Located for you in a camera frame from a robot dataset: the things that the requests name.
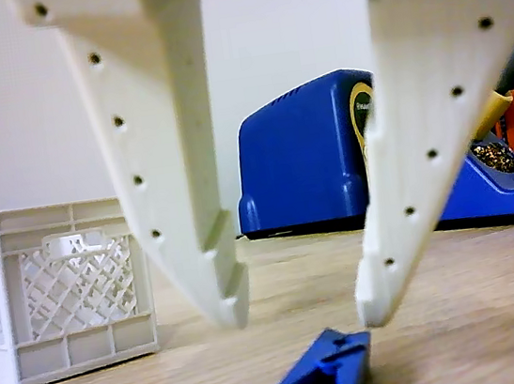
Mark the blue soldering station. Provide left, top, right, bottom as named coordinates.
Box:
left=220, top=64, right=396, bottom=244

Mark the blue soldering iron stand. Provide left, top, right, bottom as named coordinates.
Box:
left=424, top=131, right=514, bottom=237

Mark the small white lattice crate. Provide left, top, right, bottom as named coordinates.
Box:
left=0, top=192, right=165, bottom=384

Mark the blue peg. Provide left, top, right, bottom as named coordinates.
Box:
left=265, top=322, right=379, bottom=384

